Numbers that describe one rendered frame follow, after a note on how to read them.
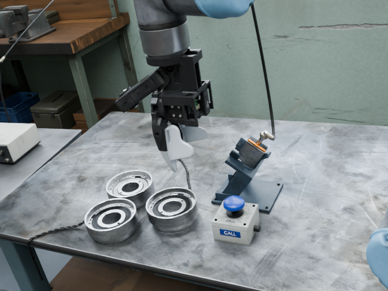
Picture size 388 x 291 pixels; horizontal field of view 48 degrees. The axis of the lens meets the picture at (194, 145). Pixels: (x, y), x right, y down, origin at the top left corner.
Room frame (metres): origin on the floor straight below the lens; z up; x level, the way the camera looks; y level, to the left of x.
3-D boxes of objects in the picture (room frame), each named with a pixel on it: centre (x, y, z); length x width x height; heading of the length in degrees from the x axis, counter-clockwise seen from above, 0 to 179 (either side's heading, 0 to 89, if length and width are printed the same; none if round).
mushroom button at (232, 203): (0.66, -0.06, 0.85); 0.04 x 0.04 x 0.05
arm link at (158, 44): (0.69, 0.02, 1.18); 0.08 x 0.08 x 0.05
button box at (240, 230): (0.66, -0.06, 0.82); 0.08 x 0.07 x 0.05; 62
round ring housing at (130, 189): (0.83, 0.16, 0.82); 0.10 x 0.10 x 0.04
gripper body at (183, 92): (0.68, 0.01, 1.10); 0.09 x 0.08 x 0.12; 62
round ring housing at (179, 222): (0.73, 0.06, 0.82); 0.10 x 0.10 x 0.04
